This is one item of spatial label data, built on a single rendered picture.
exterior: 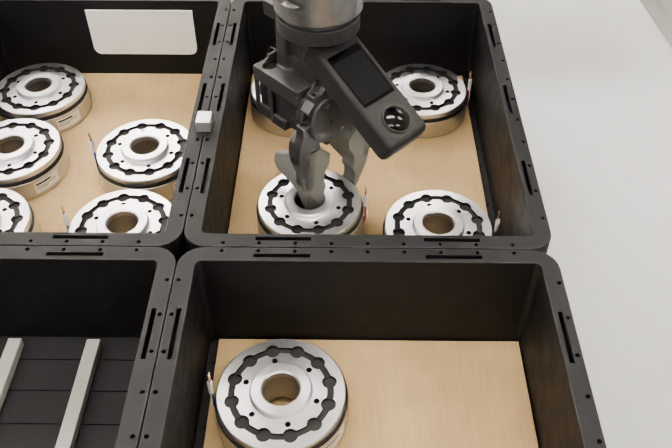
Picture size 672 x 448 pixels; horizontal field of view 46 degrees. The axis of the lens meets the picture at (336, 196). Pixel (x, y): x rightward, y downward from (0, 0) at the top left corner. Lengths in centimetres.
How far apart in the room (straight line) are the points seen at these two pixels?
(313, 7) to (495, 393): 34
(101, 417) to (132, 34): 48
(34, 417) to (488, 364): 37
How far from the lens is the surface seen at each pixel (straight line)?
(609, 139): 115
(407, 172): 85
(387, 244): 63
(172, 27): 97
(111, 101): 98
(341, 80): 66
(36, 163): 86
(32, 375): 72
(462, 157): 87
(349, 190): 77
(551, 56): 130
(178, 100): 96
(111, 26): 99
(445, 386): 67
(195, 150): 73
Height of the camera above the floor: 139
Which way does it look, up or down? 44 degrees down
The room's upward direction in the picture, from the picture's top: straight up
